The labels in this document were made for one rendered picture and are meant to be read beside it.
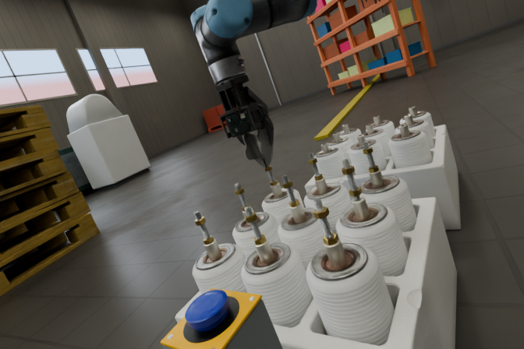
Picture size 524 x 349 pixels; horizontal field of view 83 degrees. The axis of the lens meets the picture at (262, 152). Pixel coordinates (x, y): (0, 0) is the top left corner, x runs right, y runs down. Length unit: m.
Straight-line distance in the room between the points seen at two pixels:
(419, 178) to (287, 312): 0.52
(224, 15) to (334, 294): 0.44
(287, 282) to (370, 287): 0.12
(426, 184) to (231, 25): 0.61
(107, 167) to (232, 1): 4.77
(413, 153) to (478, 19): 10.31
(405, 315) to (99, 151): 4.98
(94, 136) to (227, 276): 4.78
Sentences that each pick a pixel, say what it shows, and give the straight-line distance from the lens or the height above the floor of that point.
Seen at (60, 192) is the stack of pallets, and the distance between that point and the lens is 2.44.
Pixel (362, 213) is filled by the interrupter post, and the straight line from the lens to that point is 0.50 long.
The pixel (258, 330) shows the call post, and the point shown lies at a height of 0.29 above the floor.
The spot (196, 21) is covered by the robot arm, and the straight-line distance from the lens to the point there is 0.67.
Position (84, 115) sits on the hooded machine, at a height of 1.19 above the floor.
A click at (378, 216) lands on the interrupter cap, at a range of 0.50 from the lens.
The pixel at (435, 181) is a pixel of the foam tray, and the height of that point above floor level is 0.14.
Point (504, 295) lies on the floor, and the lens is 0.74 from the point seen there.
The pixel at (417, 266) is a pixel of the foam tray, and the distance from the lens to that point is 0.51.
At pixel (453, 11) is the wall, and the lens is 11.05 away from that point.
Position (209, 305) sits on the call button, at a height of 0.33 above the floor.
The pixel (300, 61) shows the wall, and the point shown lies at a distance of 11.52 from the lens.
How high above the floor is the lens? 0.48
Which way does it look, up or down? 10 degrees down
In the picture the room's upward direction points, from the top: 21 degrees counter-clockwise
